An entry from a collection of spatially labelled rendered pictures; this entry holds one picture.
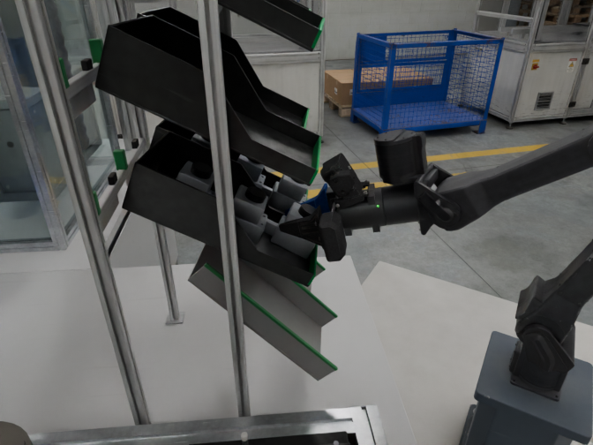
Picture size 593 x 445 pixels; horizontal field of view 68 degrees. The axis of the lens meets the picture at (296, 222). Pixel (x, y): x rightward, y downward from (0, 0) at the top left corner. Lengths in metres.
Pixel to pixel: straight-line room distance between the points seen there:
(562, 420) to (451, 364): 0.35
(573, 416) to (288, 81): 4.01
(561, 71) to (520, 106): 0.56
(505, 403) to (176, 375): 0.62
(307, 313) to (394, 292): 0.39
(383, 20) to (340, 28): 0.89
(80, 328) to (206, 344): 0.31
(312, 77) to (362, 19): 5.05
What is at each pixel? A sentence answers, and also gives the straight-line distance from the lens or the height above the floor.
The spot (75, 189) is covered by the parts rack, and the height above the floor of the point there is 1.36.
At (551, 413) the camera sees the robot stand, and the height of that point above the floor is 1.06.
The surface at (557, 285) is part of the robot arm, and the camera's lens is 0.67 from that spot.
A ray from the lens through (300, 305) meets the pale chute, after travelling 0.84.
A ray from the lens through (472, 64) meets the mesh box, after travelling 5.06.
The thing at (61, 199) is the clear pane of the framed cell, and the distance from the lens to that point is 1.50.
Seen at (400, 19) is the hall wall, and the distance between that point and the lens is 9.80.
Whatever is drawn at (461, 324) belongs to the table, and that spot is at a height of 0.86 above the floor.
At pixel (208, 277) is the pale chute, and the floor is 1.19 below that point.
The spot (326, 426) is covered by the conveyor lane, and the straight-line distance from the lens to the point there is 0.77.
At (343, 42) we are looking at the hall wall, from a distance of 9.39.
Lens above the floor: 1.59
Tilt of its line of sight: 30 degrees down
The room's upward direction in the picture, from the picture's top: straight up
